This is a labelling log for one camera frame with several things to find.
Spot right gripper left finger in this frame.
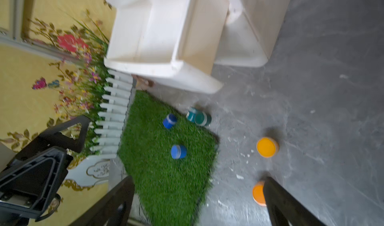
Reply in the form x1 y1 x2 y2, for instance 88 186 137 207
71 176 135 226

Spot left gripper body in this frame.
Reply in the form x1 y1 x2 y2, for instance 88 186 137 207
1 147 74 226

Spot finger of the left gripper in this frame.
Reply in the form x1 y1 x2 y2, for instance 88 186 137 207
15 116 91 160

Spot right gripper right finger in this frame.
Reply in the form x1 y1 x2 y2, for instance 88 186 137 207
263 177 325 226

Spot blue paint can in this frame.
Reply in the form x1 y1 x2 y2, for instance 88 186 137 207
171 145 187 160
163 114 178 129

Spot green paint can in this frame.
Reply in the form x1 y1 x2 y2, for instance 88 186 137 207
195 112 212 127
186 107 199 123

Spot white three-drawer cabinet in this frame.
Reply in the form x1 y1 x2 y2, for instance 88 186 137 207
104 0 290 94

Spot white fence flower planter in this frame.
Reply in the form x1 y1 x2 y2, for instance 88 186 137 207
29 9 134 161

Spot green artificial grass mat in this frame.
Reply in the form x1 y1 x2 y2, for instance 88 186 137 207
118 91 218 226

